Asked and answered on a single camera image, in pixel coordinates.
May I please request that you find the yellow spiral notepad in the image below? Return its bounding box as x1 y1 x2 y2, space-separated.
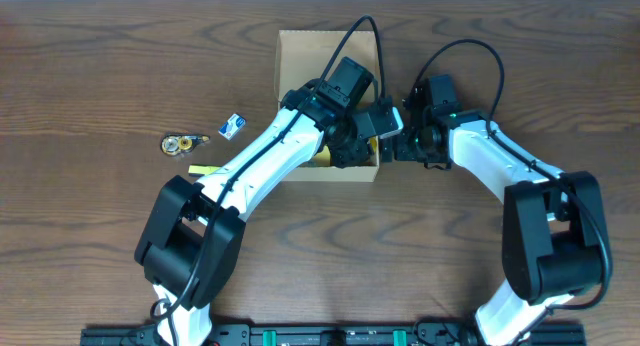
309 146 331 167

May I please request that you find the brown cardboard box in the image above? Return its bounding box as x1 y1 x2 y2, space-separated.
274 30 380 183

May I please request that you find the yellow clear tape roll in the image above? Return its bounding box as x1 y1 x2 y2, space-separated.
369 137 378 158

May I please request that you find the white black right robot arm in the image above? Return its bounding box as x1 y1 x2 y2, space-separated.
385 113 613 345

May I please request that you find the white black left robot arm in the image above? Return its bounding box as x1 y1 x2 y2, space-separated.
134 78 386 345

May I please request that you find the blue white staples box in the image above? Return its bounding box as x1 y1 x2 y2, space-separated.
218 113 246 140

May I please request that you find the yellow highlighter marker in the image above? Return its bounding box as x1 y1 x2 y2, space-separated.
188 164 220 177

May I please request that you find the orange black correction tape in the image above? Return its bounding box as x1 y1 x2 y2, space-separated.
160 134 210 157

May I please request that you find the black mounting rail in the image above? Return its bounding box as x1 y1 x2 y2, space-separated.
80 322 587 346

